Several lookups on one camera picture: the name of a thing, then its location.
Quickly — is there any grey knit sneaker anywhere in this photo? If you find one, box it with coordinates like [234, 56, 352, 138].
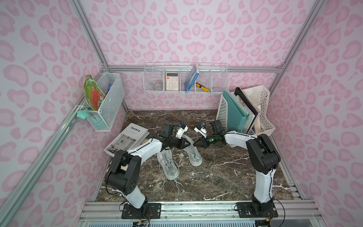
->
[157, 150, 180, 181]
[182, 134, 202, 166]

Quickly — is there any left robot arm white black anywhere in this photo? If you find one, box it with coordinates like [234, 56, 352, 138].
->
[105, 123, 191, 210]

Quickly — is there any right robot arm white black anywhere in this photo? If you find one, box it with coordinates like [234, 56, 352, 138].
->
[194, 120, 281, 205]

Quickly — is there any teal folder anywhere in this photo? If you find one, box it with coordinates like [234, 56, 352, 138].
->
[223, 90, 249, 133]

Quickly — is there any white hardcover book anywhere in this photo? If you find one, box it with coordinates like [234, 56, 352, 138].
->
[104, 123, 149, 157]

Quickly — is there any black clipboard folder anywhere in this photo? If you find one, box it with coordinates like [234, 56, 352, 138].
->
[234, 88, 261, 134]

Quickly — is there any clear glass bowl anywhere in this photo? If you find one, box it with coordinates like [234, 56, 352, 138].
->
[152, 81, 164, 91]

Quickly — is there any yellow black utility knife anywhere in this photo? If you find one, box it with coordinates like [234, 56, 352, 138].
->
[196, 83, 210, 92]

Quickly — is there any white plastic file organizer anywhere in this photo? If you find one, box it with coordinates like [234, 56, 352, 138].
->
[216, 85, 275, 136]

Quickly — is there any white pink calculator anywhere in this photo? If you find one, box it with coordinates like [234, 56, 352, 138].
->
[165, 72, 180, 91]

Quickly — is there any blue book in shelf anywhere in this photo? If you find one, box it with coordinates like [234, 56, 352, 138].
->
[184, 63, 199, 93]

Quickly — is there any green red snack bag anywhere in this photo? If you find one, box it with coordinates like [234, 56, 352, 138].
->
[83, 75, 106, 111]

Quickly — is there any mint green hook clip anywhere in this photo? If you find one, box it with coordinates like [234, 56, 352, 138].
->
[77, 109, 90, 120]

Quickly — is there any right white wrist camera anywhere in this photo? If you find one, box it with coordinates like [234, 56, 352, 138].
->
[194, 124, 208, 138]

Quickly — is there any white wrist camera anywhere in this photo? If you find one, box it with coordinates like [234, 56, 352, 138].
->
[176, 124, 188, 139]
[194, 124, 208, 138]

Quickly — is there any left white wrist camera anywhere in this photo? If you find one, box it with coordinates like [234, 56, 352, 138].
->
[176, 124, 188, 139]

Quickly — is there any white wire wall shelf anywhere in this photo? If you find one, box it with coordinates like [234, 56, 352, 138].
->
[143, 61, 229, 94]

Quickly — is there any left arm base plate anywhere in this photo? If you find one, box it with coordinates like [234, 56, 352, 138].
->
[119, 202, 162, 219]

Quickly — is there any white wire side basket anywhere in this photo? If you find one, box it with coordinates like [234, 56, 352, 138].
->
[86, 72, 125, 132]

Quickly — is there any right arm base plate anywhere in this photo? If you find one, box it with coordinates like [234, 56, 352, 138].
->
[233, 201, 279, 219]

